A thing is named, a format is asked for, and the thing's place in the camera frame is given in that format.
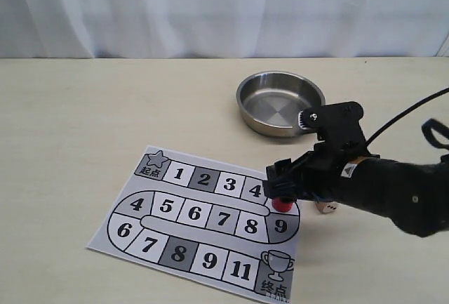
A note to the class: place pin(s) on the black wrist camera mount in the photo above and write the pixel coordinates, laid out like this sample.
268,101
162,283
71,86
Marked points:
337,126

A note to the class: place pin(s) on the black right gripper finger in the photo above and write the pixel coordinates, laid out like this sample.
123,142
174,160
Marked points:
287,191
281,172

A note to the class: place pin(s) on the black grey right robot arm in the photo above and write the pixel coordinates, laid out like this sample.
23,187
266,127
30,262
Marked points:
413,196

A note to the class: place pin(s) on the beige wooden die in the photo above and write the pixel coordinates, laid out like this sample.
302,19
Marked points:
325,207

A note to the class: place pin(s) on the stainless steel round bowl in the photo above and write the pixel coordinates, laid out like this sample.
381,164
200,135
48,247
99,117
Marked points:
270,102

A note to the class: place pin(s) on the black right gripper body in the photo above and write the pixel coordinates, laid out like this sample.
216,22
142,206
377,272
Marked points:
316,175

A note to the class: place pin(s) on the printed paper game board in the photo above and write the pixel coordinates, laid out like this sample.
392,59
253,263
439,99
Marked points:
206,221

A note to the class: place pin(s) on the white curtain backdrop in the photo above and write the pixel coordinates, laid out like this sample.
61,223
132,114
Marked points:
223,28

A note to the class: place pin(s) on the red cylinder game piece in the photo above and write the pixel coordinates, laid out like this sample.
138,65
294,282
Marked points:
281,205

